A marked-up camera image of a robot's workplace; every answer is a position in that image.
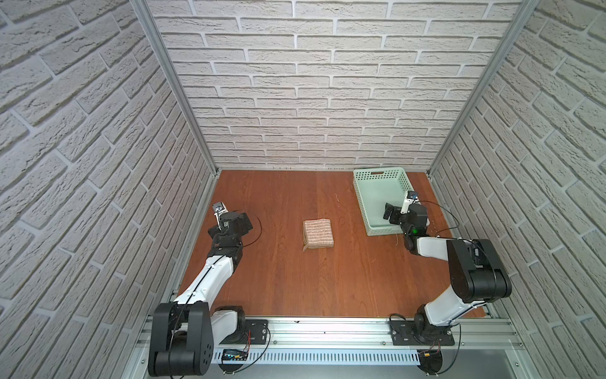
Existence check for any aluminium corner post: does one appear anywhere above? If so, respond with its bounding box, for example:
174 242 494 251
427 0 540 178
131 0 220 177

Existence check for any aluminium corner post right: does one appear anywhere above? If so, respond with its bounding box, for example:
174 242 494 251
427 0 540 178

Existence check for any aluminium front rail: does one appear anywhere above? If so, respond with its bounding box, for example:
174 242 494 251
136 316 526 352

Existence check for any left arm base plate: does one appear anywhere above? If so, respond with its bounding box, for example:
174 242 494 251
221 319 269 347

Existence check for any right controller board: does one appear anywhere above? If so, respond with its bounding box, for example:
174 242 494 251
418 350 443 375

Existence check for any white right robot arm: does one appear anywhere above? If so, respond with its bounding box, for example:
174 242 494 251
383 202 513 341

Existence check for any left controller board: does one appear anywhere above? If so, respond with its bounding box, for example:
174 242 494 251
219 349 249 364

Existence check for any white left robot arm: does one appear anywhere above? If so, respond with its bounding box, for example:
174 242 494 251
148 210 253 377

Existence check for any striped brown dishcloth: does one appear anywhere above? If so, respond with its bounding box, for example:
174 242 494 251
303 219 335 251

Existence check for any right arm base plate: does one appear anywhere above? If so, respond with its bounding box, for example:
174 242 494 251
388 320 455 347

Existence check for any green perforated plastic basket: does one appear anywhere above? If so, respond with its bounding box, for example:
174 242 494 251
353 167 414 237

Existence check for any controller board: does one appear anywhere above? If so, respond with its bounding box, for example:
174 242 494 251
418 350 443 375
219 349 249 364

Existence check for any aluminium corner post left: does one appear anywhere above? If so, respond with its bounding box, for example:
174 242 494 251
131 0 220 177

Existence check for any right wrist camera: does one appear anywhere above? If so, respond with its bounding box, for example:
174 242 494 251
400 190 418 214

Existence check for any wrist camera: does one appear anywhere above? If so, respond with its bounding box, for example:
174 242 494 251
212 202 228 224
400 190 418 214

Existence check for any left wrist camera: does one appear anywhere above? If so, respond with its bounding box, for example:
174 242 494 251
212 202 228 224

